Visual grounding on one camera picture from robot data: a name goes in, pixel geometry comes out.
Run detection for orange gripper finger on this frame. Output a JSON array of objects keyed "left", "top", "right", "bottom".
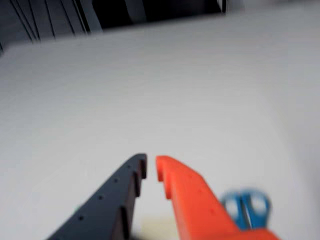
[{"left": 155, "top": 154, "right": 281, "bottom": 240}]

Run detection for dark navy gripper finger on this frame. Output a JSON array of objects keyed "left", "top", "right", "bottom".
[{"left": 46, "top": 152, "right": 148, "bottom": 240}]

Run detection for black background furniture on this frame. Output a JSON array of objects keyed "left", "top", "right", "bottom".
[{"left": 91, "top": 0, "right": 228, "bottom": 31}]

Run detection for blue-handled scissors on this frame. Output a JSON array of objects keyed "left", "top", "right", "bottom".
[{"left": 220, "top": 187, "right": 273, "bottom": 230}]

